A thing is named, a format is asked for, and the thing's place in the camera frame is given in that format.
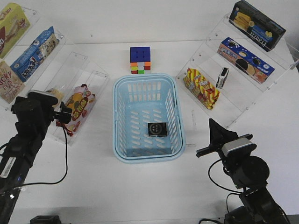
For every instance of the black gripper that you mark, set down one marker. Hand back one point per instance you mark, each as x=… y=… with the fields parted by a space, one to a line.
x=35 y=112
x=218 y=137

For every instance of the black white tissue pack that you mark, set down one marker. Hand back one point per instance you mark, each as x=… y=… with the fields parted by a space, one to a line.
x=222 y=77
x=157 y=129

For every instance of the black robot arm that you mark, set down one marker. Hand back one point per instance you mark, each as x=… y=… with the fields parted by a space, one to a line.
x=16 y=160
x=249 y=174

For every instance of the light blue plastic basket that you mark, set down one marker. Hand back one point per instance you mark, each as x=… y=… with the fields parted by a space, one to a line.
x=137 y=101

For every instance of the beige Pocky box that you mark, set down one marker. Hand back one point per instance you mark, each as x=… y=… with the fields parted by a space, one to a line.
x=10 y=83

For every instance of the blue cookie bag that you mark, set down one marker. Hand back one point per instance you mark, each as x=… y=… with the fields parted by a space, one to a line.
x=27 y=63

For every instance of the pink yellow snack bag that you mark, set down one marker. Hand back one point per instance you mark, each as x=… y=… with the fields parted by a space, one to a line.
x=81 y=102

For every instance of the red yellow striped snack bag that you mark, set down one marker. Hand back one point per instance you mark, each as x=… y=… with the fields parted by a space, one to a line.
x=205 y=92

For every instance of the clear acrylic left shelf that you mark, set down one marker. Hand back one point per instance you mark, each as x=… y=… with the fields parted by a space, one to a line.
x=66 y=66

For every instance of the clear acrylic shelf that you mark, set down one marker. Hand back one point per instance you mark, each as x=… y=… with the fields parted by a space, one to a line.
x=240 y=91
x=66 y=66

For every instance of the clear acrylic right shelf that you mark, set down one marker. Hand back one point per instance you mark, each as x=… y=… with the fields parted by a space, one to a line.
x=240 y=91

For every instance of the blue sandwich cookie box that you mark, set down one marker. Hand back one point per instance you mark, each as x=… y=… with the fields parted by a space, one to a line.
x=244 y=60

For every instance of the yellow green snack box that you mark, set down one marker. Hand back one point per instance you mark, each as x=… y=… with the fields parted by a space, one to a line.
x=13 y=24

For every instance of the multicolour puzzle cube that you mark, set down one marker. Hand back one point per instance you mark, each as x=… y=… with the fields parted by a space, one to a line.
x=140 y=60

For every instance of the black wafer box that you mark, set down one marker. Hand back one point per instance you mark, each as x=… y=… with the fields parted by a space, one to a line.
x=261 y=29

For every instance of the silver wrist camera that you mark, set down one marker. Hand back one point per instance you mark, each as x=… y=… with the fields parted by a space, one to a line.
x=232 y=146

